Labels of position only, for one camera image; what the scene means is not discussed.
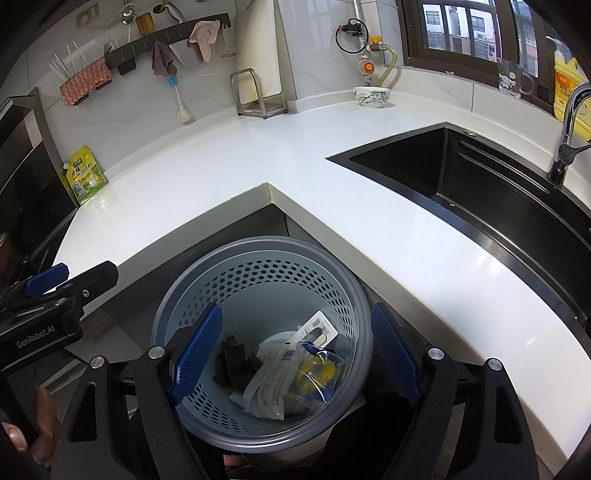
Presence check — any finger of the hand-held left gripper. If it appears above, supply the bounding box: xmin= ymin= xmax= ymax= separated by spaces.
xmin=0 ymin=264 xmax=70 ymax=308
xmin=28 ymin=261 xmax=120 ymax=335

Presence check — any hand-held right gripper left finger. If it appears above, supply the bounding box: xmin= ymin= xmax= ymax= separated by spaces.
xmin=51 ymin=302 xmax=227 ymax=480

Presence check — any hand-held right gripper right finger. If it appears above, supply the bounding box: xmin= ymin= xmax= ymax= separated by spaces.
xmin=369 ymin=302 xmax=541 ymax=480

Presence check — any dark grey cloth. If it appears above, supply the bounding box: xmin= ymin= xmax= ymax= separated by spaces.
xmin=212 ymin=335 xmax=264 ymax=388

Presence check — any long clear plastic package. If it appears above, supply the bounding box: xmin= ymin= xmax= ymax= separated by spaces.
xmin=242 ymin=342 xmax=305 ymax=418

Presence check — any white clear snack packet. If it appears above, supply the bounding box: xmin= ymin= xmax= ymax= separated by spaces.
xmin=256 ymin=310 xmax=338 ymax=365

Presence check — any blue yellow plastic toy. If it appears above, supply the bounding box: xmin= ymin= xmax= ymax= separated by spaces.
xmin=295 ymin=342 xmax=342 ymax=402

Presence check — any grey perforated trash bin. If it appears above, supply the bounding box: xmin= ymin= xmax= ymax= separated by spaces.
xmin=150 ymin=236 xmax=374 ymax=457

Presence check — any person's left hand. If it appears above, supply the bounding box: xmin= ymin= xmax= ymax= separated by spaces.
xmin=0 ymin=385 xmax=58 ymax=464

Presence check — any black gas stove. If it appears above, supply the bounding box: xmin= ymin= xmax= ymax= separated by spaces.
xmin=0 ymin=208 xmax=81 ymax=287

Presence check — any yellow seasoning pouch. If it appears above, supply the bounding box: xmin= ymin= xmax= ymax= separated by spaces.
xmin=62 ymin=146 xmax=108 ymax=206

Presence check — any black range hood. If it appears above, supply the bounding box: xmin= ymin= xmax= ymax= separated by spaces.
xmin=0 ymin=88 xmax=79 ymax=213

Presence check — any black kitchen sink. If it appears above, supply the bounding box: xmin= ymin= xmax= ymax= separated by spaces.
xmin=327 ymin=122 xmax=591 ymax=342

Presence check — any orange wavy dish cloth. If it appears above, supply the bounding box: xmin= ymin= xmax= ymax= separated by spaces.
xmin=60 ymin=59 xmax=113 ymax=108

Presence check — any bundle of white straws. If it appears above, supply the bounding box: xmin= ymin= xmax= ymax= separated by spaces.
xmin=48 ymin=41 xmax=89 ymax=80

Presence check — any brown cloth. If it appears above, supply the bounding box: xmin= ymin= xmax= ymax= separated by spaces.
xmin=151 ymin=41 xmax=178 ymax=77

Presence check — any metal cutting board rack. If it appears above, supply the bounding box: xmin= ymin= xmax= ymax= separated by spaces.
xmin=229 ymin=68 xmax=289 ymax=120

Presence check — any patterned ceramic bowl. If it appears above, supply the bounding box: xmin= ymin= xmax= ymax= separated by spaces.
xmin=353 ymin=85 xmax=392 ymax=109

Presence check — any pink cloth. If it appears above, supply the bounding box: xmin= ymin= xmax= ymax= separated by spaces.
xmin=188 ymin=21 xmax=222 ymax=63

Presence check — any chrome faucet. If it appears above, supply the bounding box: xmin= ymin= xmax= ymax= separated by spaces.
xmin=548 ymin=83 xmax=591 ymax=185

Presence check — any metal ladle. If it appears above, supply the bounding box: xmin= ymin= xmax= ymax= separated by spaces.
xmin=152 ymin=0 xmax=188 ymax=24

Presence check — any white cutting board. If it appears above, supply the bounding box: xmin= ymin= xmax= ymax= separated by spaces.
xmin=233 ymin=0 xmax=283 ymax=109

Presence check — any printed glass mug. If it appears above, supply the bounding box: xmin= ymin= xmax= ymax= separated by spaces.
xmin=496 ymin=59 xmax=536 ymax=99

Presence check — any yellow detergent bottle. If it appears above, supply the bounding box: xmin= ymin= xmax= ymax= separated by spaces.
xmin=547 ymin=36 xmax=591 ymax=141

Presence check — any dark framed window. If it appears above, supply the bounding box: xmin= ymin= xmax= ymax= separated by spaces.
xmin=399 ymin=0 xmax=557 ymax=86

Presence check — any metal gas pipe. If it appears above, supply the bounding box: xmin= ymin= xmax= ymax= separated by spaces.
xmin=351 ymin=0 xmax=375 ymax=88

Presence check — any white bottle brush blue handle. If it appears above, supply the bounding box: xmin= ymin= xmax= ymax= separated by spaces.
xmin=167 ymin=76 xmax=192 ymax=123

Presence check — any black wall hook rack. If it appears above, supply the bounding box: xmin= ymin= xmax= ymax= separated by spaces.
xmin=60 ymin=13 xmax=232 ymax=100

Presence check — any green gas hose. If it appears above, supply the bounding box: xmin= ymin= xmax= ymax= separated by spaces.
xmin=376 ymin=45 xmax=400 ymax=88

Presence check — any black cable loop device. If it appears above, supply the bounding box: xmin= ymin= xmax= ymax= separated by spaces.
xmin=335 ymin=17 xmax=368 ymax=54

